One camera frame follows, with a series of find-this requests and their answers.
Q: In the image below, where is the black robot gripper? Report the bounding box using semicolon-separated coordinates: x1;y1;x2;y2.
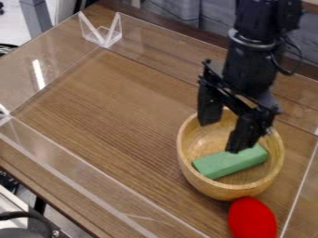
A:
198;29;281;153

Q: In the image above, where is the light wooden bowl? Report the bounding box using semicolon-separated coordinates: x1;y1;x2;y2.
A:
177;109;286;201

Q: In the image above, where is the red plush strawberry fruit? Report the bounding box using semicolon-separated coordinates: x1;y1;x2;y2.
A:
229;197;277;238

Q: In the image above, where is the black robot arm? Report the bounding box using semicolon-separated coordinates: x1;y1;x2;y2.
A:
198;0;304;153

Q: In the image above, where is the green rectangular block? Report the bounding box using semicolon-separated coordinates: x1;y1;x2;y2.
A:
191;144;269;179

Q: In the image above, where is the black table leg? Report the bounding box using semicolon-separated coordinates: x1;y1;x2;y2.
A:
34;197;46;215

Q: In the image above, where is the clear acrylic enclosure wall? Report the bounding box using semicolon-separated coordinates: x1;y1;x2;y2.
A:
0;6;318;238

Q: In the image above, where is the clear acrylic corner bracket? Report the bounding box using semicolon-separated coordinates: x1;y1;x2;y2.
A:
79;11;122;48

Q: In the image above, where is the grey post top left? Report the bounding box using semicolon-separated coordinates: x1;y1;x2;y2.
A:
19;0;52;38

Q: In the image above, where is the black cable lower left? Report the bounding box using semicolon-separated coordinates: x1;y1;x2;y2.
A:
0;210;55;238

